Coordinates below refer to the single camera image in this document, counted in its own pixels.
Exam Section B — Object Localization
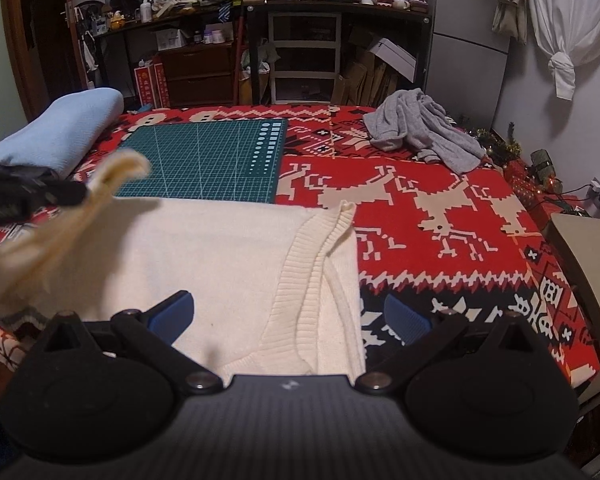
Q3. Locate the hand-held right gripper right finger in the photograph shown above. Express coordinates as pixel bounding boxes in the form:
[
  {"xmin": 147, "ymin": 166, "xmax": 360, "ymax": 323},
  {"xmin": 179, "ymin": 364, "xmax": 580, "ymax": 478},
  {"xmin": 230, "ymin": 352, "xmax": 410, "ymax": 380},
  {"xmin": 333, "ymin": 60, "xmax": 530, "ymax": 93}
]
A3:
[{"xmin": 356, "ymin": 294, "xmax": 551, "ymax": 394}]

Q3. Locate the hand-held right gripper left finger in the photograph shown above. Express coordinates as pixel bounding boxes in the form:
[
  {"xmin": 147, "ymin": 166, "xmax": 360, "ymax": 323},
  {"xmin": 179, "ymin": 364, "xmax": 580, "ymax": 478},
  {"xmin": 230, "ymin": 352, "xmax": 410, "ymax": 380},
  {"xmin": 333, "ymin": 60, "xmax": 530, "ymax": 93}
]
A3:
[{"xmin": 35, "ymin": 290, "xmax": 223, "ymax": 394}]

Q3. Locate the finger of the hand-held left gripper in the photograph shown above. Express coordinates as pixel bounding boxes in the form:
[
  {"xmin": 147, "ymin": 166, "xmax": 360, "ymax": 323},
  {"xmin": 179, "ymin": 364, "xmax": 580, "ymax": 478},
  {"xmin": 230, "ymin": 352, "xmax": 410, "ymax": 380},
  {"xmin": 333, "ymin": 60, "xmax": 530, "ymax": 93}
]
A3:
[{"xmin": 34, "ymin": 180, "xmax": 90, "ymax": 207}]

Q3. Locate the cream knit sweater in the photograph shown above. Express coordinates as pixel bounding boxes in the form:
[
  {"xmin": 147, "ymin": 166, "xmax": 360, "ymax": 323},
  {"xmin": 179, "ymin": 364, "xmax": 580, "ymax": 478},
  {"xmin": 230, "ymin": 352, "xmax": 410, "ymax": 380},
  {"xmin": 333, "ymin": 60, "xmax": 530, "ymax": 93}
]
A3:
[{"xmin": 0, "ymin": 150, "xmax": 368, "ymax": 378}]

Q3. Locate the grey garment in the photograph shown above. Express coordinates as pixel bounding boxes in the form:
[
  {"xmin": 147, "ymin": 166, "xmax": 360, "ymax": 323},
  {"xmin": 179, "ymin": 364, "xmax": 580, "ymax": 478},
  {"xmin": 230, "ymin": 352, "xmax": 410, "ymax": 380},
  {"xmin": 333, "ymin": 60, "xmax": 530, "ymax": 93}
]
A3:
[{"xmin": 364, "ymin": 88, "xmax": 487, "ymax": 174}]

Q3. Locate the red patterned blanket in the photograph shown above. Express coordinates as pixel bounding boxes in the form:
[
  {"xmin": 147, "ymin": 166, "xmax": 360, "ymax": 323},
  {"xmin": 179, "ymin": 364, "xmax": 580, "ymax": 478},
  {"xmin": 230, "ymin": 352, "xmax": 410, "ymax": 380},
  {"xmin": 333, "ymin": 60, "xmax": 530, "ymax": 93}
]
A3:
[{"xmin": 0, "ymin": 105, "xmax": 600, "ymax": 396}]

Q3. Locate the light blue folded blanket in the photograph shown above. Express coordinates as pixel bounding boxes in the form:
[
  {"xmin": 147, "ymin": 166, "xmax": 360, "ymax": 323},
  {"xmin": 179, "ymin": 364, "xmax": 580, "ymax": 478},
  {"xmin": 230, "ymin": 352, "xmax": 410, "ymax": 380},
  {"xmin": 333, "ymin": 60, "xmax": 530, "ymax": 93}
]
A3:
[{"xmin": 0, "ymin": 87, "xmax": 126, "ymax": 181}]

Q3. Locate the red printed tall box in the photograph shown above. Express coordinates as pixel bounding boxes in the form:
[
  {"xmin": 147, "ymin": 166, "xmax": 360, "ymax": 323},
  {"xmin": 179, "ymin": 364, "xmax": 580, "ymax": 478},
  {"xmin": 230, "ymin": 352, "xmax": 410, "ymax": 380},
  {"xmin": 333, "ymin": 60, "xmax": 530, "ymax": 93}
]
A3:
[
  {"xmin": 152, "ymin": 62, "xmax": 172, "ymax": 109},
  {"xmin": 134, "ymin": 62, "xmax": 155, "ymax": 110}
]

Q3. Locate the green cutting mat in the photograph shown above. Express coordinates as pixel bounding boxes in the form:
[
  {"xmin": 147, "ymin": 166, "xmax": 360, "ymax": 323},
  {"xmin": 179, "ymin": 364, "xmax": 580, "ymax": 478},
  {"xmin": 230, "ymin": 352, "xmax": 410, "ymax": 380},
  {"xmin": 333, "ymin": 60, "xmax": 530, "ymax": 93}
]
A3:
[{"xmin": 116, "ymin": 119, "xmax": 288, "ymax": 205}]

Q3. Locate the white hanging bag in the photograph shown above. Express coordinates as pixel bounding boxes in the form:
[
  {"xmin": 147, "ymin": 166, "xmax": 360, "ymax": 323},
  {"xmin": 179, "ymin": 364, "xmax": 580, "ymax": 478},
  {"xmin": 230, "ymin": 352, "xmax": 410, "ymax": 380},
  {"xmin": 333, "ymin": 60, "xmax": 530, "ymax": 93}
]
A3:
[{"xmin": 81, "ymin": 35, "xmax": 100, "ymax": 73}]

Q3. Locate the brown wooden drawer cabinet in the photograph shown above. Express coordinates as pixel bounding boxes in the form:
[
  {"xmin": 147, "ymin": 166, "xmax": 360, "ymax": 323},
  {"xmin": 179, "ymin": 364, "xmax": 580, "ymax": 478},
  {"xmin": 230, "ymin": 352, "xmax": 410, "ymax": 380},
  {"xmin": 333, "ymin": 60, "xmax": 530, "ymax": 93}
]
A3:
[{"xmin": 157, "ymin": 42, "xmax": 236, "ymax": 108}]

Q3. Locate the red gift box green ribbon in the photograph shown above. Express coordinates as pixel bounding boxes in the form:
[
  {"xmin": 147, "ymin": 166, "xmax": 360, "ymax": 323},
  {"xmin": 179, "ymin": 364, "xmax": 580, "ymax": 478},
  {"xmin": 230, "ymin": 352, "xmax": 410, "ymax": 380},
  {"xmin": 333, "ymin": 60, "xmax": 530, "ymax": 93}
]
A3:
[{"xmin": 502, "ymin": 160, "xmax": 561, "ymax": 221}]

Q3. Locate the black desk fan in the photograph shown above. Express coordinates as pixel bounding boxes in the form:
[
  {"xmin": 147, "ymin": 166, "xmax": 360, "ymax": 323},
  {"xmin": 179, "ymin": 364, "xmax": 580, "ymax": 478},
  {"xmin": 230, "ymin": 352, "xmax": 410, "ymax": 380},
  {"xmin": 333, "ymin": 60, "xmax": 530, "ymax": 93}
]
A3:
[{"xmin": 75, "ymin": 2, "xmax": 106, "ymax": 31}]

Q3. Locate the small white carton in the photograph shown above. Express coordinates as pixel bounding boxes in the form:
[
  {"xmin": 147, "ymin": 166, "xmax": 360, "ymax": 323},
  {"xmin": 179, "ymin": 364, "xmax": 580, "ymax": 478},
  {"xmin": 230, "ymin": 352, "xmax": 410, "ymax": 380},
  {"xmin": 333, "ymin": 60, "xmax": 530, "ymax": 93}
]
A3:
[{"xmin": 156, "ymin": 29, "xmax": 188, "ymax": 52}]

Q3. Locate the green tinsel garland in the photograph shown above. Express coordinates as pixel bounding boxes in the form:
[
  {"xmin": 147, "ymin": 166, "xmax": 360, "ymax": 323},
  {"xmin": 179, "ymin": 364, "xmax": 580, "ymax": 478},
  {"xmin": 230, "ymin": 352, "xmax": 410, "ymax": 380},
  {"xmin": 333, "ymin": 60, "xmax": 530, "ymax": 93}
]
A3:
[{"xmin": 462, "ymin": 122, "xmax": 523, "ymax": 166}]

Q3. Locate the olive green device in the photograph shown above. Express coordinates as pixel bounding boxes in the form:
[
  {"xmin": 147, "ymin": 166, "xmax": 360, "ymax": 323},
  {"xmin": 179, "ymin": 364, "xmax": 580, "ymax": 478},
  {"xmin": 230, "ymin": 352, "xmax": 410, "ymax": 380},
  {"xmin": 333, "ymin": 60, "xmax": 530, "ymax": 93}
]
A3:
[{"xmin": 530, "ymin": 149, "xmax": 556, "ymax": 183}]

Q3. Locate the row of upright cardboard sheets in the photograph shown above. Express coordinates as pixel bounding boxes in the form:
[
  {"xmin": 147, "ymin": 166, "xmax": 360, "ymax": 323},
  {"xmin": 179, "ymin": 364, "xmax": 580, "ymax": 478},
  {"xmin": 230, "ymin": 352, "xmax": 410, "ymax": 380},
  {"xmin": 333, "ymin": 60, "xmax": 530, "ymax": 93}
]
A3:
[{"xmin": 330, "ymin": 35, "xmax": 403, "ymax": 106}]

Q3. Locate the white plastic drawer unit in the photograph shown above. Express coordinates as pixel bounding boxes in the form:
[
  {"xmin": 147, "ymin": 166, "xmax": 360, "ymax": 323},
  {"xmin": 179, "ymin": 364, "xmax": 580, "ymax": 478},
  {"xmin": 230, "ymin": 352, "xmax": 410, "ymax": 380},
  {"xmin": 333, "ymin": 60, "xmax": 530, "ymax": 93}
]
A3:
[{"xmin": 267, "ymin": 11, "xmax": 342, "ymax": 106}]

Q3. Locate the silver refrigerator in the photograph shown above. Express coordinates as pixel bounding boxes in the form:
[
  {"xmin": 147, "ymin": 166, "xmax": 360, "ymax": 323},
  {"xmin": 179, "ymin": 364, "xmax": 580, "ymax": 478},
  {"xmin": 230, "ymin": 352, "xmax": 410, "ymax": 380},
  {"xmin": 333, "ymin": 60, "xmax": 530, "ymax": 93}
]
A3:
[{"xmin": 427, "ymin": 0, "xmax": 511, "ymax": 131}]

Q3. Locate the white cardboard box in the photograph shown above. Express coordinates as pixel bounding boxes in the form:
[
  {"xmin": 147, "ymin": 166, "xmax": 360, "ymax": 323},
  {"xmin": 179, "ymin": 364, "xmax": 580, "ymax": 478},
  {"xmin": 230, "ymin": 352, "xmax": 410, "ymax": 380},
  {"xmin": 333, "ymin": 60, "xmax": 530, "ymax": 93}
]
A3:
[{"xmin": 369, "ymin": 37, "xmax": 417, "ymax": 83}]

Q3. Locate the beige hanging garment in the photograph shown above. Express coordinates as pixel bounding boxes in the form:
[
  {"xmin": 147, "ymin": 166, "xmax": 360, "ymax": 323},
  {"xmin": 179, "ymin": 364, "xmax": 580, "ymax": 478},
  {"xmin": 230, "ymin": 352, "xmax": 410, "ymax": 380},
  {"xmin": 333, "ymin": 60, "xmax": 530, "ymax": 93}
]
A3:
[{"xmin": 491, "ymin": 0, "xmax": 531, "ymax": 45}]

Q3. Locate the white tied curtain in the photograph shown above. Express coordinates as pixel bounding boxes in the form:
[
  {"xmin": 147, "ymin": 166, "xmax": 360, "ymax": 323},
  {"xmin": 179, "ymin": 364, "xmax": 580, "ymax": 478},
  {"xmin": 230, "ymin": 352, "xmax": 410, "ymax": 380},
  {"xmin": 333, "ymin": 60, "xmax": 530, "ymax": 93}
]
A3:
[{"xmin": 527, "ymin": 0, "xmax": 600, "ymax": 101}]

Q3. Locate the black frame wooden desk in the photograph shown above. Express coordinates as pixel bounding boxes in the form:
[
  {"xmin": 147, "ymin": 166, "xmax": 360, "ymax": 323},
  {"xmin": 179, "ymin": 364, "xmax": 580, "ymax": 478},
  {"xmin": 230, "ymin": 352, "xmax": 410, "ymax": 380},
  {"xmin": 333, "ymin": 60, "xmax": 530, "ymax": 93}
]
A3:
[
  {"xmin": 92, "ymin": 10, "xmax": 246, "ymax": 111},
  {"xmin": 242, "ymin": 0, "xmax": 433, "ymax": 106}
]

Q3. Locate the brown wooden door frame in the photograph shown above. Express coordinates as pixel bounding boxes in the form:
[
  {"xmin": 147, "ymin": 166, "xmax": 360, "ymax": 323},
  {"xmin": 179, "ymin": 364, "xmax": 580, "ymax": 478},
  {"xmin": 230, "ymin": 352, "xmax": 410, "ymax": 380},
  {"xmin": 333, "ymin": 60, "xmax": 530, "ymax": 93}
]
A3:
[{"xmin": 0, "ymin": 0, "xmax": 88, "ymax": 121}]

